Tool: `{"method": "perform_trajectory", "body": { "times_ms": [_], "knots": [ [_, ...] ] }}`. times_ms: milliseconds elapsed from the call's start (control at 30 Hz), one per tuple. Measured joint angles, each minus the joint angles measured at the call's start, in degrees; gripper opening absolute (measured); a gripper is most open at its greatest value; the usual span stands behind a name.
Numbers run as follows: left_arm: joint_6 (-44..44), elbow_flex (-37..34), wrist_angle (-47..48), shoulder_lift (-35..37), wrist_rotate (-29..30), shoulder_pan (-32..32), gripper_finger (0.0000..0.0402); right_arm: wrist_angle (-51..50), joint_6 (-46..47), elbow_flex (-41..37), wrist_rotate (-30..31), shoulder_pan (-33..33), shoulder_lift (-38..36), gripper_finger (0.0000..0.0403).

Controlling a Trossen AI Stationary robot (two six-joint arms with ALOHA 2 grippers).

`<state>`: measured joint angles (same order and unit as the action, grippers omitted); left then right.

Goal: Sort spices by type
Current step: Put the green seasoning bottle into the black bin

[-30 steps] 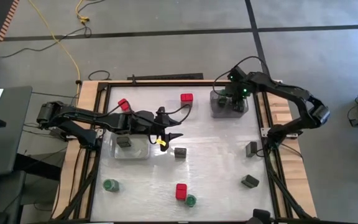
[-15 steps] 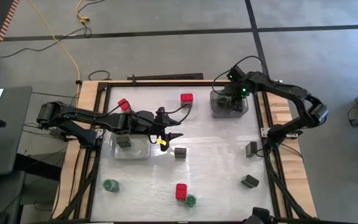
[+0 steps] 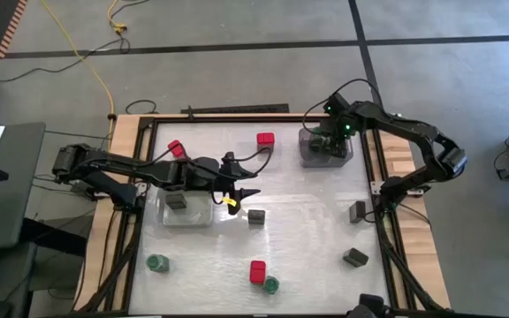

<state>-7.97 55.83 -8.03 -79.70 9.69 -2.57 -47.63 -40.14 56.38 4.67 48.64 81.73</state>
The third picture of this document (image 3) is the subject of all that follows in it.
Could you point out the red-lidded paprika tin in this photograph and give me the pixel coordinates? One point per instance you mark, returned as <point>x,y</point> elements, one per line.
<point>176,149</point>
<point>257,271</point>
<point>265,140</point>

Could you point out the black floor strip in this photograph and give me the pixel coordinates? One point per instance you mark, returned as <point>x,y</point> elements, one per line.
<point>237,108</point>

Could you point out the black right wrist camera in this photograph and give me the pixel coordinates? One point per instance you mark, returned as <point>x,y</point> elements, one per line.
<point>337,103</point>

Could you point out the person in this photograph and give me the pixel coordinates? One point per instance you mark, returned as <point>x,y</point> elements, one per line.
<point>369,307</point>

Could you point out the grey translucent plastic bin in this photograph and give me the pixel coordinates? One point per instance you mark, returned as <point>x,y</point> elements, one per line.
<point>307,161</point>

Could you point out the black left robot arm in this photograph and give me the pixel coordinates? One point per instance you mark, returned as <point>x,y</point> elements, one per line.
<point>117,170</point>

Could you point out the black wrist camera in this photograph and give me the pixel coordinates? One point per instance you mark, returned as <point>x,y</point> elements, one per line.
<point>337,103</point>
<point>234,163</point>

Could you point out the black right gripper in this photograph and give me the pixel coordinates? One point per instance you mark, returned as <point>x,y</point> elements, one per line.
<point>345,123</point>

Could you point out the black aluminium table frame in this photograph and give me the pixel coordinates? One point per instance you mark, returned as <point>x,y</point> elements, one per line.
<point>259,119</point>

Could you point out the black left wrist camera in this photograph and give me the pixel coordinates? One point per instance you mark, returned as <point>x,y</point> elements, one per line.
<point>234,163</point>

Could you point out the white plastic bin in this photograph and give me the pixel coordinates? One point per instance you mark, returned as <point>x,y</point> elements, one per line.
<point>192,216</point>

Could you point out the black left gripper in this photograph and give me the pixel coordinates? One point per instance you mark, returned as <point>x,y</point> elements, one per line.
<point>214,179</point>

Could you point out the dark green spice tin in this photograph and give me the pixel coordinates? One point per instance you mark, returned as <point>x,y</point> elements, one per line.
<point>176,201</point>
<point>355,257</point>
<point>357,212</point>
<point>256,216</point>

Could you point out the grey side desk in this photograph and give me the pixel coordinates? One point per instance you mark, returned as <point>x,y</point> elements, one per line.
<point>11,207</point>

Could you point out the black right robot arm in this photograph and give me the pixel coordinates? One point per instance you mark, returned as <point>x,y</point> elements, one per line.
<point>413,132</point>

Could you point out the yellow gripper tag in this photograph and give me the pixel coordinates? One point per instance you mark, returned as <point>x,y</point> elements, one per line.
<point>229,202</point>

